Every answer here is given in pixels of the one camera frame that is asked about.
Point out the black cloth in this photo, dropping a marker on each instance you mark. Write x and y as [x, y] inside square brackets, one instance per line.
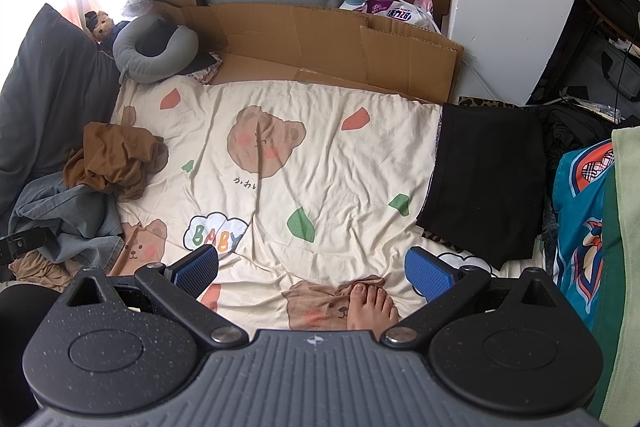
[160, 42]

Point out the blue denim jeans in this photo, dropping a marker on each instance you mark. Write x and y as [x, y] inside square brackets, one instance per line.
[65, 217]

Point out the cream bear print bed sheet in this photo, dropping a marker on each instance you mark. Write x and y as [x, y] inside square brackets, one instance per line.
[320, 207]

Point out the grey neck pillow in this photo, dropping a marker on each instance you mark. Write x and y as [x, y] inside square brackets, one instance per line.
[125, 54]

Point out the black folded garment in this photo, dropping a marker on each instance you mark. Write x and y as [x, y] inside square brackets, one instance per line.
[485, 177]

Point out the brown printed t-shirt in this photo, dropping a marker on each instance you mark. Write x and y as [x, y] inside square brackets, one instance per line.
[115, 157]

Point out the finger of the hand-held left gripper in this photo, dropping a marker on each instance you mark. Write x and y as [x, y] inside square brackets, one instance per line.
[22, 247]

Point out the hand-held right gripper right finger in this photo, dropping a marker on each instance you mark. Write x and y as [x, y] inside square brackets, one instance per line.
[430, 272]

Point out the dark grey pillow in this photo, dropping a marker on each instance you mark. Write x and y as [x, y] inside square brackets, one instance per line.
[50, 97]

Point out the green blanket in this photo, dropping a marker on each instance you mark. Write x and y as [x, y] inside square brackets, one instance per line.
[625, 207]

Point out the person's bare foot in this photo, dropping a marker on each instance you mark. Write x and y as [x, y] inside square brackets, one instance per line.
[372, 307]

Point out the beige garment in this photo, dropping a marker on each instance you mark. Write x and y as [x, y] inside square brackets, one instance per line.
[37, 272]

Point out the dark furniture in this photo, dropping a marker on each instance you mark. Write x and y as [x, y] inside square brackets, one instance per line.
[610, 7]

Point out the clear plastic packet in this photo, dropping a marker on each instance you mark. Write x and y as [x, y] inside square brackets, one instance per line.
[592, 107]

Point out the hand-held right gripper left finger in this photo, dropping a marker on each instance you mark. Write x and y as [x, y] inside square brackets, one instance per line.
[197, 264]

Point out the black clothes pile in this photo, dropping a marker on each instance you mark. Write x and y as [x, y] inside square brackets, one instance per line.
[575, 132]

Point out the floral patterned cloth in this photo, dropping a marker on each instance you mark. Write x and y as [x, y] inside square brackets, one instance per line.
[209, 69]

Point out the brown teddy bear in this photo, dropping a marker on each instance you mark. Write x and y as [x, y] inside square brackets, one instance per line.
[102, 24]

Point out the flattened cardboard box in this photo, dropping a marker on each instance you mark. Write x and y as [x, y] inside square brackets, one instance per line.
[300, 42]

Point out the teal printed blanket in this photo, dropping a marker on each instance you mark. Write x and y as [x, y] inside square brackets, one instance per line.
[575, 217]

